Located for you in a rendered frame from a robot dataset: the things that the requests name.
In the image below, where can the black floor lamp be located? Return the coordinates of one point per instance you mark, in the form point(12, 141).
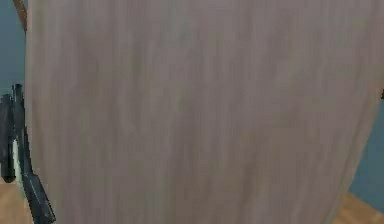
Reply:
point(20, 160)

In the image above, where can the grey-brown room door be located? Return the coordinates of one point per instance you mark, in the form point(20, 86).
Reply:
point(200, 113)

